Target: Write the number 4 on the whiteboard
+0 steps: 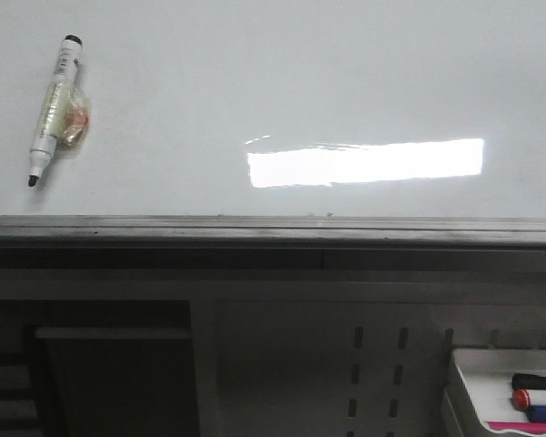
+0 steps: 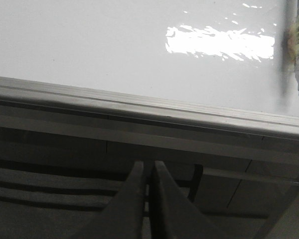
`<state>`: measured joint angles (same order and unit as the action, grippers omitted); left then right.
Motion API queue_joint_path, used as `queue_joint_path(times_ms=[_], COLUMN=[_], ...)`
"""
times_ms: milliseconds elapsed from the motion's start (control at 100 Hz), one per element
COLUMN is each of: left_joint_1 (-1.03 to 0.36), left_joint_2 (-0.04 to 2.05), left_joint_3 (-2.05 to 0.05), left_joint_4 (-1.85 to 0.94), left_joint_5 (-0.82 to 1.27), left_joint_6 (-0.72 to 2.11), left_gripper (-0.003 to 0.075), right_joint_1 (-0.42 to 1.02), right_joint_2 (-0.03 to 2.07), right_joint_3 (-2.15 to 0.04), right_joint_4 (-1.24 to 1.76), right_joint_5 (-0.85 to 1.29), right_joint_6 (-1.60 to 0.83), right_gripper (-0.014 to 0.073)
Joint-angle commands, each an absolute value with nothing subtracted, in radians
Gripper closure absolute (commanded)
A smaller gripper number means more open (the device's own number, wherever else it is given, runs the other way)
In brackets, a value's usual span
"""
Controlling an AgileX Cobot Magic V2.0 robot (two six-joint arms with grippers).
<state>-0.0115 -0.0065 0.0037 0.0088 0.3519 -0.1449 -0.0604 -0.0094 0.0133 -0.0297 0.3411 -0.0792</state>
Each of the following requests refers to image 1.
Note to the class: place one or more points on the white black-tipped whiteboard marker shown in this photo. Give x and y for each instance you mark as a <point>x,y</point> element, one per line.
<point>65,113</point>

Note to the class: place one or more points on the white whiteboard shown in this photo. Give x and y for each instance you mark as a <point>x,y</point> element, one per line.
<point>412,109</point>

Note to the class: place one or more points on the grey aluminium whiteboard tray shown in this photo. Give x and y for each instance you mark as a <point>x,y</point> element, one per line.
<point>226,242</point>

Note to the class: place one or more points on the white slotted pegboard panel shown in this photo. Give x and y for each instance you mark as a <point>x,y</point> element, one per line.
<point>337,359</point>

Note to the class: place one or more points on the white marker storage tray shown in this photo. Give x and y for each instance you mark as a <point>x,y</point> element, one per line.
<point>479,390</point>

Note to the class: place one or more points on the dark shelf compartment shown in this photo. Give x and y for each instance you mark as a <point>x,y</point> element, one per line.
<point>97,368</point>

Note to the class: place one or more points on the black capped marker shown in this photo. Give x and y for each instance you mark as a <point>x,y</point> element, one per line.
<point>526,381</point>

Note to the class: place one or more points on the red capped marker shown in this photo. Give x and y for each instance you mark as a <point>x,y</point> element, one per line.
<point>523,399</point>

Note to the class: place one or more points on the blue capped marker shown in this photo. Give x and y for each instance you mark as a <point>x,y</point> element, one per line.
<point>537,413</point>

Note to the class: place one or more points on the pink eraser edge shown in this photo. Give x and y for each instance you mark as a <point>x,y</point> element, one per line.
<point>529,427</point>

